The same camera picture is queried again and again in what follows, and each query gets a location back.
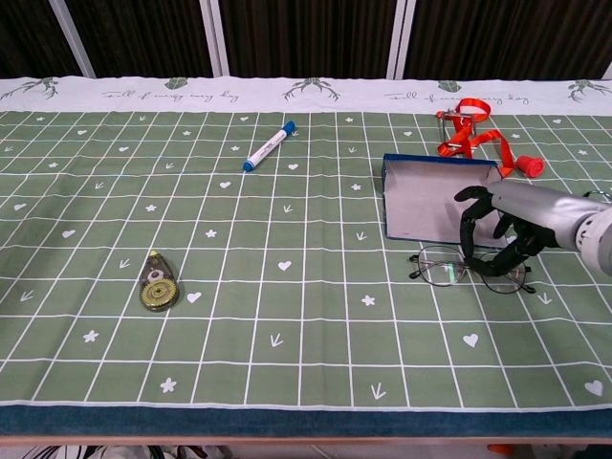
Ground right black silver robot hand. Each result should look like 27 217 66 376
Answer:
453 180 597 279

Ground grey blue glasses pouch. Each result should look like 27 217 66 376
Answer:
381 152 511 250

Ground black-framed eyeglasses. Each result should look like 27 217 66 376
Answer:
408 245 536 295

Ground white marker with blue cap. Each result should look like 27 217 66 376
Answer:
242 120 297 173

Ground green checked tablecloth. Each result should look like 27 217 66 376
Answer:
0 75 612 413

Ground red plastic lanyard cap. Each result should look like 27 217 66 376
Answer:
514 153 547 179

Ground orange lanyard strap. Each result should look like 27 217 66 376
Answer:
435 97 520 176

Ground white metal wire hook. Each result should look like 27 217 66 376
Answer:
435 108 478 157

